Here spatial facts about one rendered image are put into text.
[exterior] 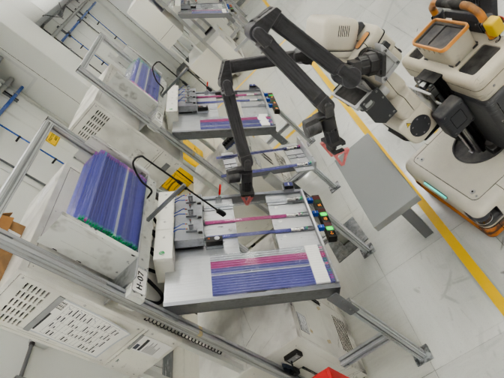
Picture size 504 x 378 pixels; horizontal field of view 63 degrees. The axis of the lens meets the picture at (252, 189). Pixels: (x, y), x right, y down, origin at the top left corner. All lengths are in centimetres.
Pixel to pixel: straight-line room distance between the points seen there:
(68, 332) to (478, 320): 180
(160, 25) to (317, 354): 509
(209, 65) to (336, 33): 481
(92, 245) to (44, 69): 345
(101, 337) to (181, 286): 37
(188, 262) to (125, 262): 31
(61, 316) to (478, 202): 187
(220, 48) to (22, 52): 271
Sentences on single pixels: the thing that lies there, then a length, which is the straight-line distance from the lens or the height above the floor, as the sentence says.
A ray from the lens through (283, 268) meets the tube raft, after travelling 179.
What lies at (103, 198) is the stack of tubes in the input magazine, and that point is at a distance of 177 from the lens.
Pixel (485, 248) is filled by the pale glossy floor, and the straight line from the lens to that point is 241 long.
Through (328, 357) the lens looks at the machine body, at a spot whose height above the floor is 36.
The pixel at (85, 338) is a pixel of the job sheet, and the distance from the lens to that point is 186.
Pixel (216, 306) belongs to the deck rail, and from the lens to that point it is 171.
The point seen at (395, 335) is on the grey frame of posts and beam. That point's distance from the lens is 207.
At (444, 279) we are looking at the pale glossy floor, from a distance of 242.
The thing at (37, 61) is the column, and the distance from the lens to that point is 489.
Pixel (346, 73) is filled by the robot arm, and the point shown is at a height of 126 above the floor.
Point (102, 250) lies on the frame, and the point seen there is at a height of 151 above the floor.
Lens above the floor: 200
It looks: 29 degrees down
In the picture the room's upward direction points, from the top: 52 degrees counter-clockwise
